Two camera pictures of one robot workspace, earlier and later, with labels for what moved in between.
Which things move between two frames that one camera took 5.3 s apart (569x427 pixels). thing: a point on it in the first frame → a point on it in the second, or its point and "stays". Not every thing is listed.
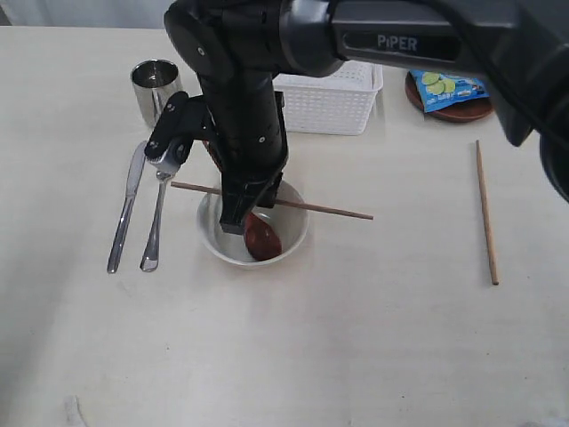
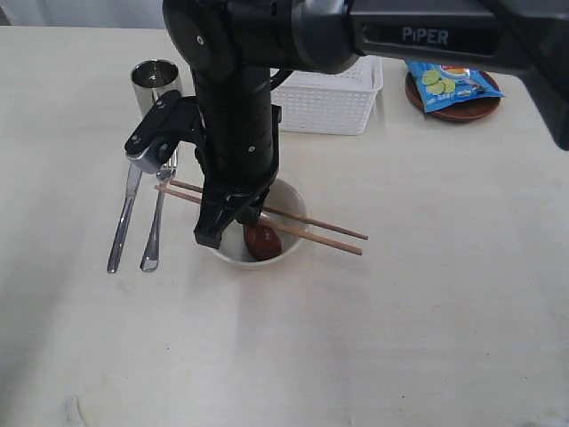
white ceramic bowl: [290, 213] stays
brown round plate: [453, 112] stays
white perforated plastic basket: [341, 102] stays
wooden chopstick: [493, 276] → [272, 225]
